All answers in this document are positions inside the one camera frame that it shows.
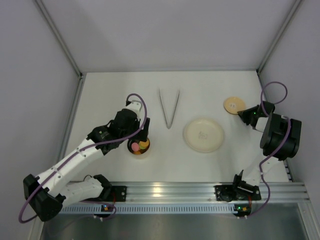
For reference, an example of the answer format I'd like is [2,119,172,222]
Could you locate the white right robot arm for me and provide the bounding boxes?
[229,101,302,201]

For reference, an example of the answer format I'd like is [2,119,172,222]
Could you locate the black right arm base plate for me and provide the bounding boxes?
[214,184,262,202]

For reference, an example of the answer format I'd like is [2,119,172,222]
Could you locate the aluminium frame post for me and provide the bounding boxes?
[32,0,84,77]
[256,0,305,76]

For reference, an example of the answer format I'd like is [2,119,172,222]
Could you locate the steel-lined beige lunch box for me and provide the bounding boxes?
[126,138,151,160]

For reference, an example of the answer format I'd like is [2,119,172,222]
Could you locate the aluminium front rail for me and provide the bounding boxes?
[112,182,310,204]

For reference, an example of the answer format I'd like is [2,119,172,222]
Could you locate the pink round cookie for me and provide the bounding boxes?
[131,142,140,152]

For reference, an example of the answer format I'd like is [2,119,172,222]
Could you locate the right aluminium frame post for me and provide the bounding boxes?
[256,0,305,76]

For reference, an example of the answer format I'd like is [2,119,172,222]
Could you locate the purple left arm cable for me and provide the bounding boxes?
[18,93,149,224]

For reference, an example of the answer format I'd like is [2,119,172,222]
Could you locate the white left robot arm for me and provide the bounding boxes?
[23,108,150,222]

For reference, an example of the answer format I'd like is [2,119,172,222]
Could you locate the beige round plate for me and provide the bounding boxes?
[183,117,225,153]

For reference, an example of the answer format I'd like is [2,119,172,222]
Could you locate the beige lunch box lid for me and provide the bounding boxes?
[223,96,246,115]

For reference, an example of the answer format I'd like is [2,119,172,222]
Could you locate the slotted grey cable duct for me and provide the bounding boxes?
[59,203,240,215]

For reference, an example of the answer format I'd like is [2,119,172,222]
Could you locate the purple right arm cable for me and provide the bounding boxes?
[246,81,292,220]

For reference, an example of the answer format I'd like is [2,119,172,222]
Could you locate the left aluminium frame post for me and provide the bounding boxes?
[32,0,84,77]

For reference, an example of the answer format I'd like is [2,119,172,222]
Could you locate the metal serving tongs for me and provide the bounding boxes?
[158,88,181,130]

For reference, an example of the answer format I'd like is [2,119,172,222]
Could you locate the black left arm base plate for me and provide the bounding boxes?
[109,185,127,203]

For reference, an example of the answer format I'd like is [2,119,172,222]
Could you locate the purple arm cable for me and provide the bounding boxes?
[246,81,292,220]
[18,93,149,224]

